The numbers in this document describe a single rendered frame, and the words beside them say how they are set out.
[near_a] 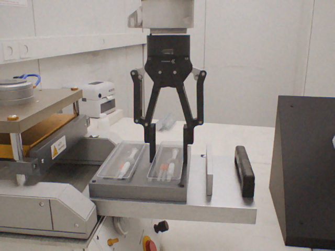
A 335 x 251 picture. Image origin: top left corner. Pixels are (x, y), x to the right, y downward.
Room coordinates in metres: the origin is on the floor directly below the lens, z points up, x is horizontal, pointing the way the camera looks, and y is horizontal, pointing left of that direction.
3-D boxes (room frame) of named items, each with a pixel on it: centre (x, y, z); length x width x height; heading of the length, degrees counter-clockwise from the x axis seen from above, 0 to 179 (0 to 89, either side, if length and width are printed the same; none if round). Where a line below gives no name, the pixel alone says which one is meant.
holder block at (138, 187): (0.57, 0.04, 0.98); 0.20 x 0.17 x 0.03; 174
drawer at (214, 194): (0.57, -0.01, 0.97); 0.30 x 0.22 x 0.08; 84
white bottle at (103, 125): (1.31, 0.27, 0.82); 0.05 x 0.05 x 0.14
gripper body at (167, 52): (0.57, 0.00, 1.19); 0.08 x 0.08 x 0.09
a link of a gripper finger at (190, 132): (0.56, -0.05, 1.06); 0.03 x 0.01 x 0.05; 84
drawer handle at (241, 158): (0.55, -0.14, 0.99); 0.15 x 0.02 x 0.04; 174
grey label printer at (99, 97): (1.72, 0.43, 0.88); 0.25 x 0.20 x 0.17; 70
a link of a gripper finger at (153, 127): (0.57, 0.03, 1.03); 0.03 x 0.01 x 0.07; 174
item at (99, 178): (0.58, 0.08, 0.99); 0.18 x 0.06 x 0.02; 174
